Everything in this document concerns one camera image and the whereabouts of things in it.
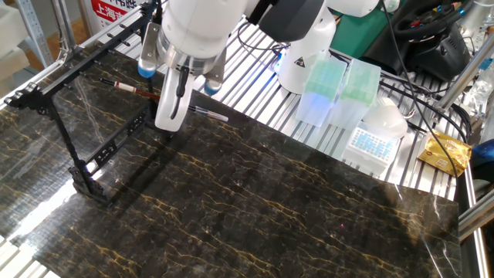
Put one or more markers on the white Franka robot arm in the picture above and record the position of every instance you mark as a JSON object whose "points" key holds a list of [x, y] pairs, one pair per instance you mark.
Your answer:
{"points": [[208, 23]]}

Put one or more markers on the dark blue round object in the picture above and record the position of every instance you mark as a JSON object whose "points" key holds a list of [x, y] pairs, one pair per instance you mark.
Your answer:
{"points": [[484, 152]]}

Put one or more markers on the aluminium diagonal strut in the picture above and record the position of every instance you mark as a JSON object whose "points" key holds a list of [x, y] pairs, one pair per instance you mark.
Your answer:
{"points": [[63, 23]]}

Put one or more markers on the red white printed sign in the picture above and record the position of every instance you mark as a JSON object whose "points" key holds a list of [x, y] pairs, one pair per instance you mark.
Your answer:
{"points": [[112, 11]]}

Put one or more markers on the brown calligraphy brush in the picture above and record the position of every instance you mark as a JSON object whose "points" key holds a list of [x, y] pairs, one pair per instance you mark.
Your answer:
{"points": [[127, 88]]}

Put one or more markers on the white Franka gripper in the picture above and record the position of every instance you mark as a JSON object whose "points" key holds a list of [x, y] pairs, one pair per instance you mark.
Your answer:
{"points": [[170, 112]]}

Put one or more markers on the black round wheel base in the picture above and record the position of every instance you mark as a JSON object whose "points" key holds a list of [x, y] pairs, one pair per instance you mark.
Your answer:
{"points": [[436, 54]]}

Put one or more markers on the silver blue wrist camera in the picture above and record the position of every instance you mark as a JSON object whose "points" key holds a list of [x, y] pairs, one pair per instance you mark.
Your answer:
{"points": [[148, 50]]}

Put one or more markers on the green board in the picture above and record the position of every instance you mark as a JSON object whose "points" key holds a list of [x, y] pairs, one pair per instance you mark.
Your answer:
{"points": [[355, 34]]}

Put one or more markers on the black steering wheel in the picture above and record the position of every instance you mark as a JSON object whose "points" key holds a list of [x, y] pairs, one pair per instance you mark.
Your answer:
{"points": [[428, 19]]}

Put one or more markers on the perforated grey shelf post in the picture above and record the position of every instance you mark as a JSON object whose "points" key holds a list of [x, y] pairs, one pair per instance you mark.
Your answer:
{"points": [[34, 31]]}

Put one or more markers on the small blue-capped wrist bracket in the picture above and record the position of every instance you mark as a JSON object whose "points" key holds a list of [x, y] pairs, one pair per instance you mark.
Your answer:
{"points": [[214, 79]]}

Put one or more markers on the black pen rack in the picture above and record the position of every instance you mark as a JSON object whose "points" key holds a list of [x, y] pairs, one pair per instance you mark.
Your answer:
{"points": [[61, 127]]}

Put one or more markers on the white foam box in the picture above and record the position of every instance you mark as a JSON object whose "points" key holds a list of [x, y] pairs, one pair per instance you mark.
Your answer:
{"points": [[11, 34]]}

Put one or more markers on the aluminium frame bar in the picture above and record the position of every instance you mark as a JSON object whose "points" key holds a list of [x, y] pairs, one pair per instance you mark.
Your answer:
{"points": [[463, 77]]}

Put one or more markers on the gold foil packet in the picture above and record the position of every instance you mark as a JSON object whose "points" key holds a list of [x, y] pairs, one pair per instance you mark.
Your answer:
{"points": [[444, 152]]}

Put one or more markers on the white plastic container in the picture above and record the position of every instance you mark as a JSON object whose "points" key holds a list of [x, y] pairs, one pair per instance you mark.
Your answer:
{"points": [[386, 119]]}

